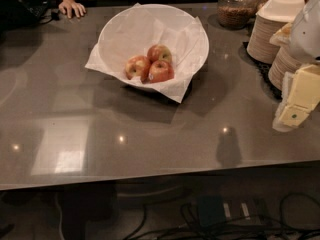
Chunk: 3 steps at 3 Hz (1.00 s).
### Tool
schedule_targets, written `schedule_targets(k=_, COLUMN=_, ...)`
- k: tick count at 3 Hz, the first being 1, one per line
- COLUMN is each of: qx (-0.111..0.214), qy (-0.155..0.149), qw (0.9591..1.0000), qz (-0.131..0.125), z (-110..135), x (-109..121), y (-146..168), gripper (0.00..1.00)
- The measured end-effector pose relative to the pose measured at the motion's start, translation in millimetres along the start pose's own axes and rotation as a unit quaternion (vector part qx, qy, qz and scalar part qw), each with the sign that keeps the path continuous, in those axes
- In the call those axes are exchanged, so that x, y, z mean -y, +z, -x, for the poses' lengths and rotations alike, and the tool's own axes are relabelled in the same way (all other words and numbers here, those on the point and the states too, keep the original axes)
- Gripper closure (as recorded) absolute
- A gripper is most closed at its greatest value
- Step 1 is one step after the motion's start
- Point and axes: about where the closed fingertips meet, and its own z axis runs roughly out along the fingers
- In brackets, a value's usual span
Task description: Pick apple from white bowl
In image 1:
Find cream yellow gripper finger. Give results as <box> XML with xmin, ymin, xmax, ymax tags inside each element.
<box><xmin>280</xmin><ymin>64</ymin><xmax>320</xmax><ymax>128</ymax></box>

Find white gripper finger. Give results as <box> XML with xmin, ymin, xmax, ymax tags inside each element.
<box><xmin>272</xmin><ymin>72</ymin><xmax>294</xmax><ymax>132</ymax></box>

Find red apple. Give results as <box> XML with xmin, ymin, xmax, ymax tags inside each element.
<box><xmin>125</xmin><ymin>55</ymin><xmax>151</xmax><ymax>82</ymax></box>
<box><xmin>147</xmin><ymin>44</ymin><xmax>172</xmax><ymax>63</ymax></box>
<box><xmin>148</xmin><ymin>60</ymin><xmax>174</xmax><ymax>83</ymax></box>

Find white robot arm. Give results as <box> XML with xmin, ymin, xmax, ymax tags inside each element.
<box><xmin>273</xmin><ymin>0</ymin><xmax>320</xmax><ymax>132</ymax></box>

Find red apple back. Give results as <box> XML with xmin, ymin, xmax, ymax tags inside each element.
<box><xmin>147</xmin><ymin>44</ymin><xmax>172</xmax><ymax>63</ymax></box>

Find white bowl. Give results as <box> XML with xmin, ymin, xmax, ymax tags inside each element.
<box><xmin>97</xmin><ymin>3</ymin><xmax>210</xmax><ymax>92</ymax></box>

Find person's hand on table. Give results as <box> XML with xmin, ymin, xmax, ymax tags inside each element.
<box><xmin>58</xmin><ymin>0</ymin><xmax>86</xmax><ymax>19</ymax></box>

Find black mat under plates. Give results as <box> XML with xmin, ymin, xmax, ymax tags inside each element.
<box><xmin>246</xmin><ymin>53</ymin><xmax>282</xmax><ymax>101</ymax></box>

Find paper plate stack front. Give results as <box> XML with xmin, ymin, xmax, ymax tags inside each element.
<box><xmin>268</xmin><ymin>47</ymin><xmax>302</xmax><ymax>90</ymax></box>

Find paper plate stack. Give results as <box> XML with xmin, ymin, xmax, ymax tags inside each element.
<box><xmin>268</xmin><ymin>47</ymin><xmax>302</xmax><ymax>90</ymax></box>
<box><xmin>246</xmin><ymin>15</ymin><xmax>285</xmax><ymax>64</ymax></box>

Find paper plate stack rear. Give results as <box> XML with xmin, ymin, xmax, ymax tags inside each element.
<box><xmin>246</xmin><ymin>15</ymin><xmax>285</xmax><ymax>64</ymax></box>

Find white foam container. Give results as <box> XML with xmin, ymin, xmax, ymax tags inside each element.
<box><xmin>257</xmin><ymin>0</ymin><xmax>305</xmax><ymax>22</ymax></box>

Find power strip on floor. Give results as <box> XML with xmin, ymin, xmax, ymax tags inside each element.
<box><xmin>196</xmin><ymin>195</ymin><xmax>269</xmax><ymax>228</ymax></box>

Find glass jar with grains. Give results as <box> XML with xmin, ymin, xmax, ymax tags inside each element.
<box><xmin>217</xmin><ymin>0</ymin><xmax>258</xmax><ymax>29</ymax></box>

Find white paper liner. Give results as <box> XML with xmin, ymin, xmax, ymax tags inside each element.
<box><xmin>84</xmin><ymin>2</ymin><xmax>208</xmax><ymax>104</ymax></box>

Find black laptop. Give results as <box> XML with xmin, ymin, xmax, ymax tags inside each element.
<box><xmin>0</xmin><ymin>0</ymin><xmax>49</xmax><ymax>31</ymax></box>

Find black cables on floor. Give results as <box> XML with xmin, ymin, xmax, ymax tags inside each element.
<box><xmin>121</xmin><ymin>192</ymin><xmax>320</xmax><ymax>240</ymax></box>

